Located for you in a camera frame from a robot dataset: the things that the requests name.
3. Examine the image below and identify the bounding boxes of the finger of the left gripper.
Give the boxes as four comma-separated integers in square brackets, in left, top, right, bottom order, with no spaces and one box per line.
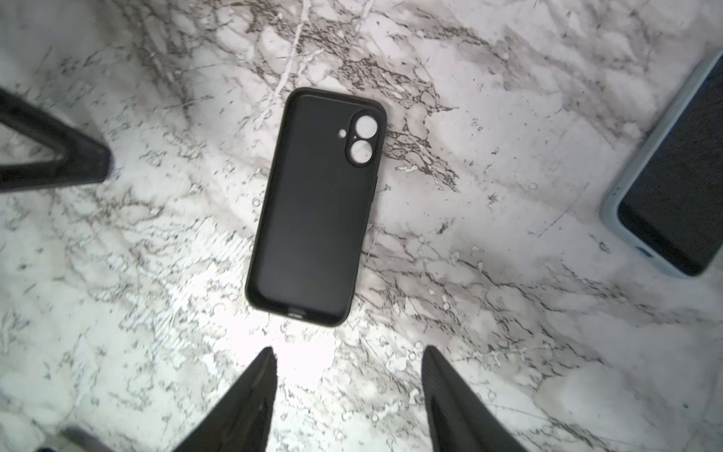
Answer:
[1,90,112,193]

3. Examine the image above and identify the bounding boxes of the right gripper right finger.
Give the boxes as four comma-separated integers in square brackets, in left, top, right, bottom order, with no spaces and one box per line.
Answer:
[421,346,525,451]

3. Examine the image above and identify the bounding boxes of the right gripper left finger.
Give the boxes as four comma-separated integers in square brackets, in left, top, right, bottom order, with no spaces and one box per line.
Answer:
[175,347,278,452]

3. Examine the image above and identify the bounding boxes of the black phone case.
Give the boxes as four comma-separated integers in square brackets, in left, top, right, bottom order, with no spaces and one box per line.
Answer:
[246,88,387,327]

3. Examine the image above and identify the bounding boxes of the light blue phone case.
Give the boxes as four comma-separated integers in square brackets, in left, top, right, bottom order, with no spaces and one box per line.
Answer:
[599,47,723,279]

